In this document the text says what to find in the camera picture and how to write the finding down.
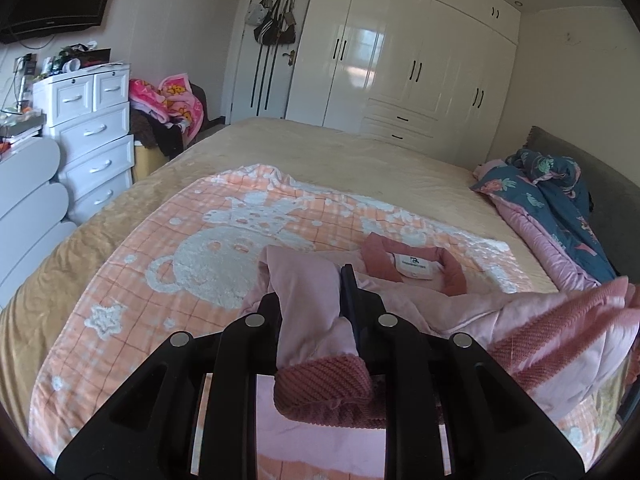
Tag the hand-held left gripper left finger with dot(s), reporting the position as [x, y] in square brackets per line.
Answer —
[262, 310]

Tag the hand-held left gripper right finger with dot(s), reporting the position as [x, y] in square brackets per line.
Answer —
[348, 295]

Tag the pink jacket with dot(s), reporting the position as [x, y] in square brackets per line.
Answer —
[320, 290]

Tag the dark clothes pile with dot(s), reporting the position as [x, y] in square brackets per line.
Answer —
[160, 135]

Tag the orange bear printed blanket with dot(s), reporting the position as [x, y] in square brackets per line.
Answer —
[200, 240]

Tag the bed with beige bedspread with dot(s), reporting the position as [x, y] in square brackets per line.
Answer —
[350, 160]

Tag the tan storage box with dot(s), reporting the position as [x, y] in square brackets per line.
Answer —
[147, 162]

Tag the blue and pink quilt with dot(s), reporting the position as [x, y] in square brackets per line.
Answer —
[545, 220]

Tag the pink cartoon blanket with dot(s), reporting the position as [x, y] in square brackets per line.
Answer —
[175, 100]

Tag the white door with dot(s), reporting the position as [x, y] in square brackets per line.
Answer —
[245, 75]

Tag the white drawer chest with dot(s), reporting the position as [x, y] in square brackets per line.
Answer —
[95, 130]

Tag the white curved cabinet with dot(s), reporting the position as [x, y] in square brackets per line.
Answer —
[25, 200]

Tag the white wardrobe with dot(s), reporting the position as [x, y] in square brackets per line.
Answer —
[400, 35]

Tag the dark brown bag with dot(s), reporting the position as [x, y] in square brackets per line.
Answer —
[288, 27]

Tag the black striped bag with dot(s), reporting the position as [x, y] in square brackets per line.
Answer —
[267, 32]

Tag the grey headboard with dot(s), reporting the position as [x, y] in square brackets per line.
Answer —
[615, 200]

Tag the white bag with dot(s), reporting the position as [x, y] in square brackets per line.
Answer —
[254, 14]

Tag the stack of trays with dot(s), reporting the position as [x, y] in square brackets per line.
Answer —
[17, 127]

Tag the group of small bottles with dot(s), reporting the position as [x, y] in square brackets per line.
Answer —
[65, 62]

